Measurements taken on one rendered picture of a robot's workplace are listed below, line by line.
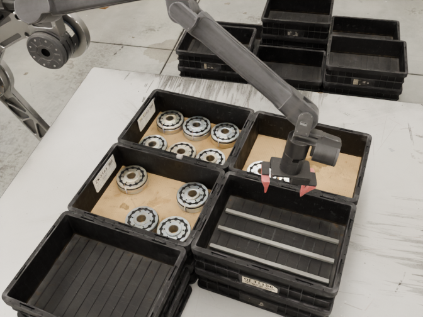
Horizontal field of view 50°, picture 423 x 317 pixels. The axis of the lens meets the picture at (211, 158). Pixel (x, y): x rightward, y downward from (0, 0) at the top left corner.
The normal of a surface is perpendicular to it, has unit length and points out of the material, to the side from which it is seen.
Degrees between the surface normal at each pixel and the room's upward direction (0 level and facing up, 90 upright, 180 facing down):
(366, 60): 0
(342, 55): 0
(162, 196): 0
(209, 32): 63
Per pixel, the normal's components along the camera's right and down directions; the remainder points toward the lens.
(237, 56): -0.21, 0.28
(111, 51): -0.05, -0.68
